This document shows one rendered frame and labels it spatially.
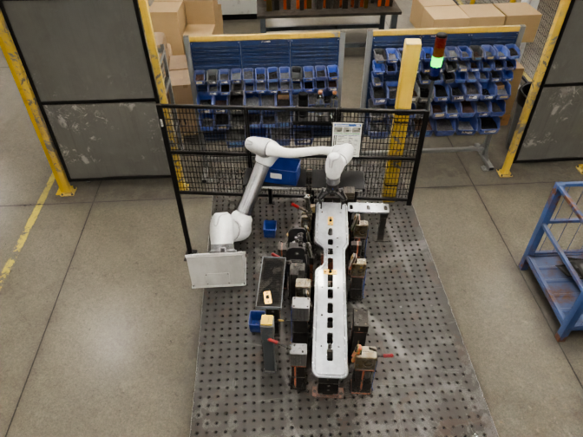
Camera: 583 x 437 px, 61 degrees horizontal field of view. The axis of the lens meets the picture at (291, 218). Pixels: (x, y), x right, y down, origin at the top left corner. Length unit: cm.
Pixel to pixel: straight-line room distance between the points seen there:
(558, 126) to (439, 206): 148
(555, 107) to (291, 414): 404
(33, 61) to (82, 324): 229
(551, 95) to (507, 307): 218
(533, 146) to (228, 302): 376
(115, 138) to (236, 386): 300
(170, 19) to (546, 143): 470
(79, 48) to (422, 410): 384
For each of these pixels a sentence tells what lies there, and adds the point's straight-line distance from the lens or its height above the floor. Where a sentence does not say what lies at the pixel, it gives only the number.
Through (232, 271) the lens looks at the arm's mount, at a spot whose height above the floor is 84.
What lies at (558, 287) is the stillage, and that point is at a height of 16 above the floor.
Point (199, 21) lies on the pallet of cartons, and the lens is 732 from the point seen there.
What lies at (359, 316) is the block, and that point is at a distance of 281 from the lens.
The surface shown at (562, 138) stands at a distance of 591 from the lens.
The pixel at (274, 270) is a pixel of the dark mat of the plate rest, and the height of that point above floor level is 116.
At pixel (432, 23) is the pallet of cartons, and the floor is 129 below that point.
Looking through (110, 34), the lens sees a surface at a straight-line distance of 464.
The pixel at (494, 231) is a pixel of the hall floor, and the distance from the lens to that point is 509.
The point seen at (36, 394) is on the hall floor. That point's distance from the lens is 415.
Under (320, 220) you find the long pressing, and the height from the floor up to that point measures 100.
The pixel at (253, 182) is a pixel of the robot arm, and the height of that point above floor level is 117.
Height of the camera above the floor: 327
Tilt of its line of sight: 42 degrees down
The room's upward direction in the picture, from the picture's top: 1 degrees counter-clockwise
